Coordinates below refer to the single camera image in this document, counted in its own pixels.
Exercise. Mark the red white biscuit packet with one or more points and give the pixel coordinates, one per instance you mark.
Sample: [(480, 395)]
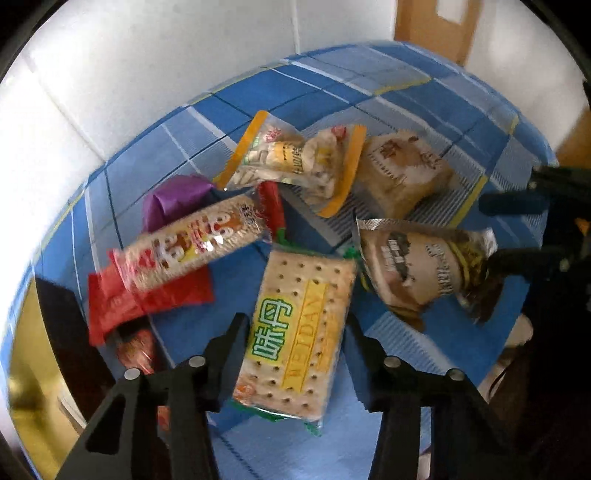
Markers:
[(192, 242)]

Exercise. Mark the wooden door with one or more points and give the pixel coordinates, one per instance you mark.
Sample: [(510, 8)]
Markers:
[(446, 28)]

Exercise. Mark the gold lined dark gift box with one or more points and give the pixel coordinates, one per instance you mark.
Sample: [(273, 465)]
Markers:
[(56, 379)]

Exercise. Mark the purple snack packet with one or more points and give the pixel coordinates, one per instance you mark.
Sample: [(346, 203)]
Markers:
[(175, 198)]

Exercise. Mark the red white cake wrapper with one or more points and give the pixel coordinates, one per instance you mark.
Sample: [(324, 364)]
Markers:
[(140, 350)]

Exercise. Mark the blue plaid bed sheet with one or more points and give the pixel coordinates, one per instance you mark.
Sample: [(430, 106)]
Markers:
[(371, 129)]

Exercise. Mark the red flat snack packet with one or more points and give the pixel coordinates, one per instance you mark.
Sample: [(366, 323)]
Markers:
[(111, 304)]

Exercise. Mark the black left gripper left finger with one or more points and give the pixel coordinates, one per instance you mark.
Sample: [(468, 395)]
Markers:
[(155, 426)]

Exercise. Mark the beige pastry packet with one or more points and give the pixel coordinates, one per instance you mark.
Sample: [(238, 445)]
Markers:
[(397, 171)]

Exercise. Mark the orange edged clear snack bag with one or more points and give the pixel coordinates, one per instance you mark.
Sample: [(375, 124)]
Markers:
[(330, 159)]

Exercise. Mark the green cracker packet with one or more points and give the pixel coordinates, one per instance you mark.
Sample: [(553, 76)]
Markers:
[(295, 337)]

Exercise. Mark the brown nut snack packet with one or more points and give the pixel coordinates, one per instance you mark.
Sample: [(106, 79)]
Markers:
[(411, 265)]

